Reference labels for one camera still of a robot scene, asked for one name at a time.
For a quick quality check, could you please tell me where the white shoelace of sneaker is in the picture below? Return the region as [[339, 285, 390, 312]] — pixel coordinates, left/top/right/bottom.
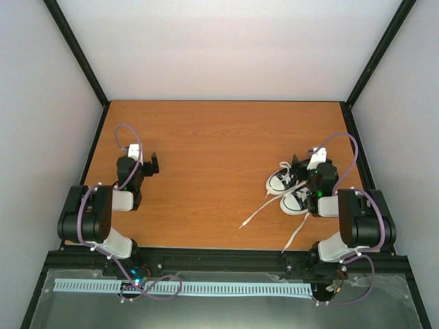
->
[[282, 211, 309, 253], [239, 162, 308, 228]]

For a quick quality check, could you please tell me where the black sneaker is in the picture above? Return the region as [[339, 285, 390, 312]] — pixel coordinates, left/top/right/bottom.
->
[[265, 167, 304, 196], [280, 186, 309, 215]]

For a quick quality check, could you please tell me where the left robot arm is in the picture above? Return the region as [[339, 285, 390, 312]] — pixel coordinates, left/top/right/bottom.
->
[[57, 154, 159, 276]]

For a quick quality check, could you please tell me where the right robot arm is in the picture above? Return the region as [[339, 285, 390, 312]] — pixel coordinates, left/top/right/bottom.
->
[[292, 156, 396, 279]]

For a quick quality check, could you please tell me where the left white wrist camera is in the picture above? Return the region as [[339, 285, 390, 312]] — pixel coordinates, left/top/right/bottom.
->
[[127, 144, 143, 162]]

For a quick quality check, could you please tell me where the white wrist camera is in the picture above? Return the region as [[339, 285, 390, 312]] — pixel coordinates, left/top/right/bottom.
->
[[307, 147, 327, 171], [127, 144, 143, 162]]

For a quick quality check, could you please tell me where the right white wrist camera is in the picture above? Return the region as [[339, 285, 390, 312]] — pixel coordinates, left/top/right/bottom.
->
[[307, 147, 327, 171]]

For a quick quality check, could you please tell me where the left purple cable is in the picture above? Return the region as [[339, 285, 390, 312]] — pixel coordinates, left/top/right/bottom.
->
[[76, 123, 183, 302]]

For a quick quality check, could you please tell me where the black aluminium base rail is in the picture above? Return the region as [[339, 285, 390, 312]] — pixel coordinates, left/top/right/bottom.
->
[[44, 249, 411, 278]]

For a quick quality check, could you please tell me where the white slotted cable duct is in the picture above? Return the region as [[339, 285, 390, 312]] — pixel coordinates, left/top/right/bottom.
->
[[53, 278, 313, 298]]

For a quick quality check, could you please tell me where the left black frame post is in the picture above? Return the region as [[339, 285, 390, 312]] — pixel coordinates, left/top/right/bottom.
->
[[43, 0, 110, 108]]

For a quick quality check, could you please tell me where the black frame post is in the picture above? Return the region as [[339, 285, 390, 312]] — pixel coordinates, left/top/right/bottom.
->
[[346, 0, 417, 110], [43, 0, 110, 108]]

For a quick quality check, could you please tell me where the right black frame post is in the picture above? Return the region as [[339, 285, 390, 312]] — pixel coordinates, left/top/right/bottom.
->
[[346, 0, 417, 110]]

